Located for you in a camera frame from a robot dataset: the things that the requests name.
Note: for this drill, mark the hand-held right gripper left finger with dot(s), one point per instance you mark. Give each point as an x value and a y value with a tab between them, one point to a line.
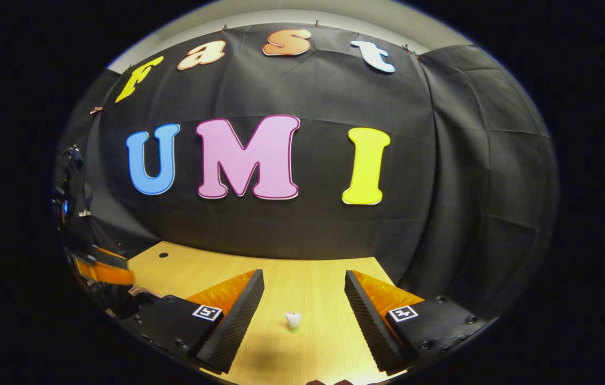
230	326

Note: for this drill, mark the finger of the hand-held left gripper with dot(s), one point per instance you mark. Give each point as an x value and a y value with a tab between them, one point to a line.
107	272
110	254

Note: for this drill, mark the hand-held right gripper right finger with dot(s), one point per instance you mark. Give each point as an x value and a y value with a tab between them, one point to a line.
371	326

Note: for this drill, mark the small white cosmetic bottle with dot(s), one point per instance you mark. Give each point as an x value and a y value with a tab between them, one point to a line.
293	322

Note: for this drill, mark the black tripod stand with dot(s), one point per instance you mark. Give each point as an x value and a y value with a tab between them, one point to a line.
70	187

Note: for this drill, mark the black backdrop cloth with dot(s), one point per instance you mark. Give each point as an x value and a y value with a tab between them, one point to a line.
313	224

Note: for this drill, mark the copper cloth clip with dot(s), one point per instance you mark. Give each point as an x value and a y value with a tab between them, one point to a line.
96	110

